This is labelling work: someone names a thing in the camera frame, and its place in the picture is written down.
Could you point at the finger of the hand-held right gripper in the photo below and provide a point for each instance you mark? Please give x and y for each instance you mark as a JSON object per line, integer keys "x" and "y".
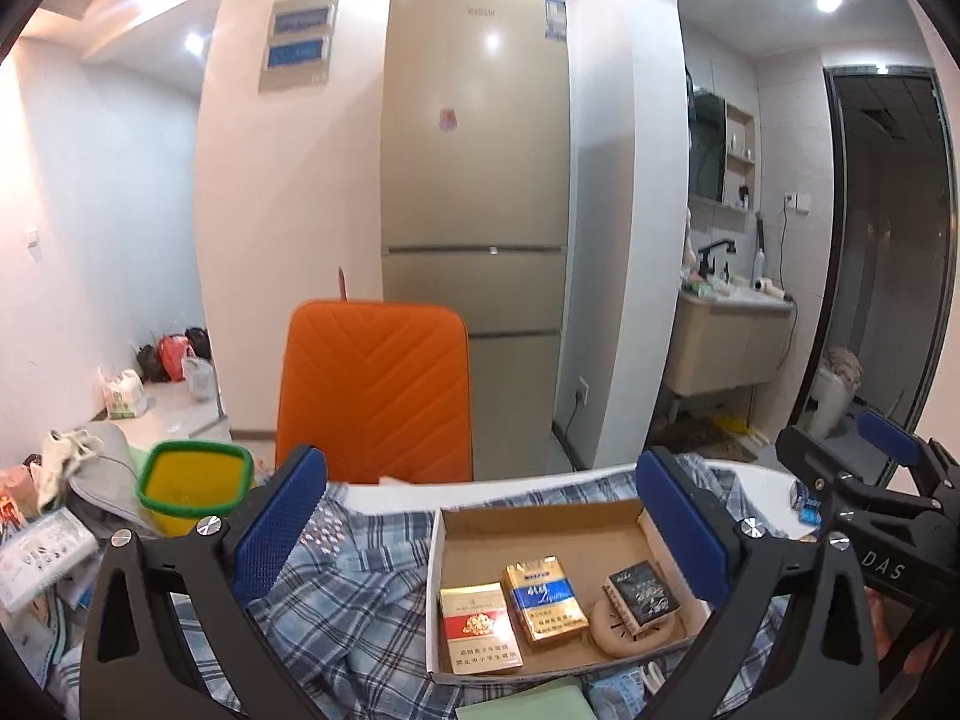
{"x": 889, "y": 439}
{"x": 814, "y": 461}

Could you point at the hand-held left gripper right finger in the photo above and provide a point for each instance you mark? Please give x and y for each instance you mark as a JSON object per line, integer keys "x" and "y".
{"x": 686, "y": 532}

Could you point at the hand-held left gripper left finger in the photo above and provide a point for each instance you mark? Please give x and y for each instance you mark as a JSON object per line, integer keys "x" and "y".
{"x": 276, "y": 532}

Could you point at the black cigarette pack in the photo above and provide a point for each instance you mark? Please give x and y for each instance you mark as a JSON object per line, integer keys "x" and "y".
{"x": 641, "y": 592}

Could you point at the round beige disc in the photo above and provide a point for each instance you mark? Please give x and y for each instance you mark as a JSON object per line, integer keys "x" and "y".
{"x": 611, "y": 637}

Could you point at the cardboard box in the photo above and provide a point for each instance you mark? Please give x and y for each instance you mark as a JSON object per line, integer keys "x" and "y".
{"x": 540, "y": 540}

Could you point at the gold blue cigarette pack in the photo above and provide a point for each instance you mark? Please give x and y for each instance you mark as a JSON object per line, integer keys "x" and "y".
{"x": 544, "y": 600}

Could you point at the red white cigarette pack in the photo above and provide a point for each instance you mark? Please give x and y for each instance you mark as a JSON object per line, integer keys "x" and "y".
{"x": 480, "y": 630}

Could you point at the green notepad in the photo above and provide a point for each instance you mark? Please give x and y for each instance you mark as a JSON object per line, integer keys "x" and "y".
{"x": 525, "y": 701}

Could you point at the person's right hand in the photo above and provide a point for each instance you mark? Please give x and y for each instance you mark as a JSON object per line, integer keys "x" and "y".
{"x": 926, "y": 658}

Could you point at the silver blister pill pack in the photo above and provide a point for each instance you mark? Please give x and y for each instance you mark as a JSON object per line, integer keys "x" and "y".
{"x": 326, "y": 532}

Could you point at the white bin with cloth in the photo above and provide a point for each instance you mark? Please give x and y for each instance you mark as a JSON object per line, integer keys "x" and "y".
{"x": 832, "y": 397}

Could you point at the patterned bath mat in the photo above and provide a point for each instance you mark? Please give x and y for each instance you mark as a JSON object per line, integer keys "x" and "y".
{"x": 697, "y": 439}

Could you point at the blue plaid shirt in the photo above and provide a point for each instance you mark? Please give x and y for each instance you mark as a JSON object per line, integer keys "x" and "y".
{"x": 360, "y": 577}

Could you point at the yellow bin with green rim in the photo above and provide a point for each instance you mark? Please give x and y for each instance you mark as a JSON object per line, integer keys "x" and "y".
{"x": 187, "y": 495}

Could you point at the beige vanity cabinet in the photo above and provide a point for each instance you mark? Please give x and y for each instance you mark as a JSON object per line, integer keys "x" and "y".
{"x": 727, "y": 345}

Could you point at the clear plastic bag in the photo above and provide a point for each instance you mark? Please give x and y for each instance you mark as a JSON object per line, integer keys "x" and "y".
{"x": 199, "y": 379}

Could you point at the orange padded chair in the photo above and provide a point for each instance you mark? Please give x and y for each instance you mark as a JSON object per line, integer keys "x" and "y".
{"x": 375, "y": 390}

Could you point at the light blue packet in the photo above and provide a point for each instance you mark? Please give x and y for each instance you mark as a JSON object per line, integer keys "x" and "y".
{"x": 615, "y": 697}

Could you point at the white hair dryer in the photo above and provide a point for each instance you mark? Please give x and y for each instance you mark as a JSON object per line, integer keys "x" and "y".
{"x": 769, "y": 286}

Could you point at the beige grey clothes pile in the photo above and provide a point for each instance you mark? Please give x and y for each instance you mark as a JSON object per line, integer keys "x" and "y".
{"x": 105, "y": 465}

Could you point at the red plastic bag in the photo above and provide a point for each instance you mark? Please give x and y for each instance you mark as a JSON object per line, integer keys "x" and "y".
{"x": 172, "y": 358}

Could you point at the white green bag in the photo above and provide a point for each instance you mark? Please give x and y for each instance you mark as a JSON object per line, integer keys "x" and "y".
{"x": 124, "y": 397}

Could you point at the white bottle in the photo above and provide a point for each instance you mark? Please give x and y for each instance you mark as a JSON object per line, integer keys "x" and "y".
{"x": 759, "y": 264}

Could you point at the black plastic bag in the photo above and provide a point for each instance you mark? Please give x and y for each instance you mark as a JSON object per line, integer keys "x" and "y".
{"x": 198, "y": 341}
{"x": 148, "y": 364}

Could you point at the black faucet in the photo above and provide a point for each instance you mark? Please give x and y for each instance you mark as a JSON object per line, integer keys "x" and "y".
{"x": 712, "y": 251}

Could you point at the white flat printed box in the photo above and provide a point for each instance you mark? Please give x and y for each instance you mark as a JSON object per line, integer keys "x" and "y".
{"x": 41, "y": 559}

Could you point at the bathroom mirror cabinet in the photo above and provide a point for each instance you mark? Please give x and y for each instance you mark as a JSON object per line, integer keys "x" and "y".
{"x": 706, "y": 146}

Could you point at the beige three-door fridge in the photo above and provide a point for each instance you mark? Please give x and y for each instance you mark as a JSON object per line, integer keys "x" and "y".
{"x": 472, "y": 165}

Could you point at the pink fridge magnet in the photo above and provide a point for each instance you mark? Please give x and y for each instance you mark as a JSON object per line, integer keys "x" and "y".
{"x": 447, "y": 118}

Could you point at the fridge energy label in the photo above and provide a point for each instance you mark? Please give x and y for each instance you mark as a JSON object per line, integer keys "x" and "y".
{"x": 556, "y": 19}

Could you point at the low wall socket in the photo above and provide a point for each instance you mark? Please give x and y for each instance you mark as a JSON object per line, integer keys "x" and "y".
{"x": 582, "y": 393}

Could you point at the dark door frame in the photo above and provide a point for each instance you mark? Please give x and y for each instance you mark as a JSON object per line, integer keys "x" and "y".
{"x": 829, "y": 240}

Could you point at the white wall socket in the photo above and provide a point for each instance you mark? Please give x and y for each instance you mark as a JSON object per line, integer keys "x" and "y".
{"x": 796, "y": 202}

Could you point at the beige wall shelf niche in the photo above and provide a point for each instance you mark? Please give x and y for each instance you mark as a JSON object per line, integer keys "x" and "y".
{"x": 740, "y": 180}

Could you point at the grey wall electrical panel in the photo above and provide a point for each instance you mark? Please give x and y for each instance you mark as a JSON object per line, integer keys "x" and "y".
{"x": 300, "y": 41}

